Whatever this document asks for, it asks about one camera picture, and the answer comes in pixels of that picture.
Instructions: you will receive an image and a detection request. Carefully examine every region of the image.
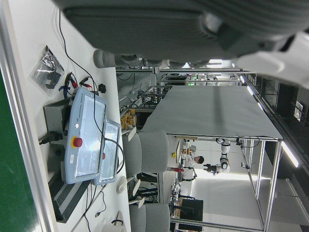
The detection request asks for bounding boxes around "black power plug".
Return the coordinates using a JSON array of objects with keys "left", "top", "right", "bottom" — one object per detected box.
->
[{"left": 40, "top": 131, "right": 63, "bottom": 145}]

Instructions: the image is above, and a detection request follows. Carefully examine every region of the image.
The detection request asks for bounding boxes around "black finned heat sink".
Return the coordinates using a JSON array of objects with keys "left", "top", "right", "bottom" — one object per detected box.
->
[{"left": 48, "top": 169, "right": 94, "bottom": 223}]

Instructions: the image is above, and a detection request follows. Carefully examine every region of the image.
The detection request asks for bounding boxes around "large light blue teach pendant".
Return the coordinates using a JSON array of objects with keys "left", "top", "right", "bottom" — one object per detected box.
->
[{"left": 64, "top": 87, "right": 109, "bottom": 185}]

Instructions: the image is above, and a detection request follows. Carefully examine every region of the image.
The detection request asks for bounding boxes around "green conveyor belt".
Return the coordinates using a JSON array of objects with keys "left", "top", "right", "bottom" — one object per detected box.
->
[{"left": 0, "top": 66, "right": 42, "bottom": 232}]

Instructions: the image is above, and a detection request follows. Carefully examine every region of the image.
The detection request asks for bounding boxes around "blue strap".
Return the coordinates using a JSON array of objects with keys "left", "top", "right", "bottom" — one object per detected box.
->
[{"left": 58, "top": 84, "right": 71, "bottom": 99}]

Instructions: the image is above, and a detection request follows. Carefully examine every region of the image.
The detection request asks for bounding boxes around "gray backdrop sheet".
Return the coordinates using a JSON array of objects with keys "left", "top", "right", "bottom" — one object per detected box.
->
[{"left": 142, "top": 86, "right": 283, "bottom": 140}]

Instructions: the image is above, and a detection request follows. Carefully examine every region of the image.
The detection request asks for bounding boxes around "seated person in white coat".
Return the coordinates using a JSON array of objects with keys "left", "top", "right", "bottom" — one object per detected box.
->
[{"left": 184, "top": 144, "right": 205, "bottom": 170}]

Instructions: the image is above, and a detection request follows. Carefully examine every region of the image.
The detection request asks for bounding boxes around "small light blue teach pendant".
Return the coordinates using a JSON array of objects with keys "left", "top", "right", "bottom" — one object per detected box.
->
[{"left": 94, "top": 119, "right": 121, "bottom": 186}]

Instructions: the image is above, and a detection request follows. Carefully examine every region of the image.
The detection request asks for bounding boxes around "plastic bag with black parts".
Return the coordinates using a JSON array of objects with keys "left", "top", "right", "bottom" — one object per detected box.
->
[{"left": 30, "top": 45, "right": 65, "bottom": 97}]

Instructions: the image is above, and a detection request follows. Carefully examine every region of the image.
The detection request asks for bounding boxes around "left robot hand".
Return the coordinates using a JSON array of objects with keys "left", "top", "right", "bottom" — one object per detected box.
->
[{"left": 52, "top": 0, "right": 309, "bottom": 89}]

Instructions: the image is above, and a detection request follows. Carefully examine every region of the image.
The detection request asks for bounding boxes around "thin black usb cable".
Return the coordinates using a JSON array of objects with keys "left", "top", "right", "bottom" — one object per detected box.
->
[{"left": 82, "top": 185, "right": 107, "bottom": 232}]

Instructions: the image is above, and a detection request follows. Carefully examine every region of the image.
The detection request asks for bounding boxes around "red black alligator clip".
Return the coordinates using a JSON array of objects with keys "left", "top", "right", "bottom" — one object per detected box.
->
[
  {"left": 64, "top": 72, "right": 79, "bottom": 90},
  {"left": 79, "top": 76, "right": 94, "bottom": 89}
]

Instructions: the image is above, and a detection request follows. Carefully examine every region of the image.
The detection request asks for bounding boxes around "yellow objects rack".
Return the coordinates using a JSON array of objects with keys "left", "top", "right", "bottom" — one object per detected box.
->
[{"left": 120, "top": 108, "right": 138, "bottom": 130}]

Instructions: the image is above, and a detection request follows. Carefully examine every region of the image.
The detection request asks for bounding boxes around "gray metal power box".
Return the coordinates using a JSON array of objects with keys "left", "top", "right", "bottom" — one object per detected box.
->
[{"left": 42, "top": 99, "right": 73, "bottom": 145}]

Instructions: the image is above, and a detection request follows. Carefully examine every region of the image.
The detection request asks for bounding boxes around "small black monitor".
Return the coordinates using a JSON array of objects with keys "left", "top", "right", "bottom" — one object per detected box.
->
[{"left": 181, "top": 198, "right": 205, "bottom": 222}]

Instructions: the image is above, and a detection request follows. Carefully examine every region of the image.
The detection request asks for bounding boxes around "aluminium frame cell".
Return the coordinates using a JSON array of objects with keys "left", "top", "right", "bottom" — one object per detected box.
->
[{"left": 169, "top": 135, "right": 283, "bottom": 232}]

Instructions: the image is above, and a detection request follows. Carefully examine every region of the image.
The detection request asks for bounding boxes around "gray office chair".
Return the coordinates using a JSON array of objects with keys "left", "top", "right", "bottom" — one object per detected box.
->
[
  {"left": 122, "top": 130, "right": 169, "bottom": 177},
  {"left": 129, "top": 204, "right": 171, "bottom": 232}
]

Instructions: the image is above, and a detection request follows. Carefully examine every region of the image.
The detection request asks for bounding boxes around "black pendant cable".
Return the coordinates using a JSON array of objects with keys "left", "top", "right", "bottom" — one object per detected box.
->
[{"left": 58, "top": 9, "right": 126, "bottom": 176}]

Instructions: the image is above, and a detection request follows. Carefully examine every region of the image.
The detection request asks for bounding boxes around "aluminium conveyor side rail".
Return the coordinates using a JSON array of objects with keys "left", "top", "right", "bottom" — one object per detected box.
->
[{"left": 0, "top": 0, "right": 58, "bottom": 232}]

